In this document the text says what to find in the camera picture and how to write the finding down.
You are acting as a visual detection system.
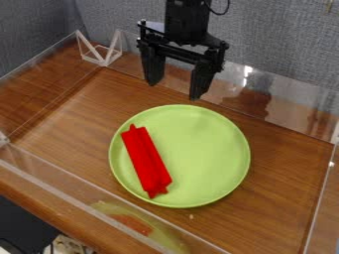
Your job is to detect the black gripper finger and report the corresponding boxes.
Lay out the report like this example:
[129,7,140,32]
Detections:
[140,46,165,86]
[189,62,216,100]

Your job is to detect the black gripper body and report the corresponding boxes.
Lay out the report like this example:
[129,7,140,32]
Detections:
[137,0,230,71]

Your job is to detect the red plastic carrot block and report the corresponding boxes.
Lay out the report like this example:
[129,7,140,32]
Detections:
[120,124,172,198]

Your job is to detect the light green round plate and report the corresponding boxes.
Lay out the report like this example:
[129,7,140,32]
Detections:
[108,104,252,208]

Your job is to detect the clear acrylic corner bracket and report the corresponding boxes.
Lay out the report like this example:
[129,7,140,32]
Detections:
[75,30,122,66]

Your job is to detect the clear acrylic enclosure wall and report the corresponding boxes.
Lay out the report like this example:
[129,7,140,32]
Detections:
[0,32,339,254]

